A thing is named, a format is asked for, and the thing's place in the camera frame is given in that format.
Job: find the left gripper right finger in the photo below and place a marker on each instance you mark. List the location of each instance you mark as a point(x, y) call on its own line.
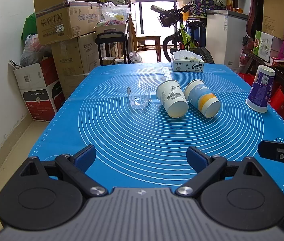
point(238, 195)

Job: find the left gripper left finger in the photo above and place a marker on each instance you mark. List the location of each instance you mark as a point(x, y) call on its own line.
point(42, 195)

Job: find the clear plastic measuring cup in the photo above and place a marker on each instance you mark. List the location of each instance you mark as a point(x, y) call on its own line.
point(139, 94)

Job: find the purple tall paper cup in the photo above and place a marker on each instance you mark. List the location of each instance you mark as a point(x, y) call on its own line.
point(261, 89)

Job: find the blue yellow paper cup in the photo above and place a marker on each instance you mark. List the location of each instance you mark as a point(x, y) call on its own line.
point(201, 97)

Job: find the white paper cup ink drawing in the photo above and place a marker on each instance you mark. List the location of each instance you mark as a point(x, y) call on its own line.
point(172, 98)

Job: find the green white carton box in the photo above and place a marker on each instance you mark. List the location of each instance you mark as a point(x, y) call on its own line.
point(263, 45)

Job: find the white red appliance box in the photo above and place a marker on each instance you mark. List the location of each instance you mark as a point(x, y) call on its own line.
point(40, 88)

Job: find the tall brown cardboard right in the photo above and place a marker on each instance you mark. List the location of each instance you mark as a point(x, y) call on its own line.
point(273, 18)

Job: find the blue silicone baking mat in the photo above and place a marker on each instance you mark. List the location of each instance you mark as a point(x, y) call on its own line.
point(147, 148)

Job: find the white chest freezer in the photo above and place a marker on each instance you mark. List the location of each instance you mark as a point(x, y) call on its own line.
point(224, 37)

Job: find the white tissue box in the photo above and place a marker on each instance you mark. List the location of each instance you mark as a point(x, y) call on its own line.
point(186, 61)

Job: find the lower brown cardboard box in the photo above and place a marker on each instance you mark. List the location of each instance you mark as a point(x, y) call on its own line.
point(74, 60)

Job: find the plastic bag on boxes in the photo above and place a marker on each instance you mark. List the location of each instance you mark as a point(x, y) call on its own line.
point(34, 52)

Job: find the green bicycle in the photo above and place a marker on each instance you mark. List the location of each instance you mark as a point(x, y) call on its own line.
point(183, 38)

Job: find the wooden chair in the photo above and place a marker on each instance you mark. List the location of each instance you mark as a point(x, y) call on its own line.
point(145, 42)

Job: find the large open cardboard box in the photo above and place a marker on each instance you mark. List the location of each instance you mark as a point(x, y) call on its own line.
point(60, 20)

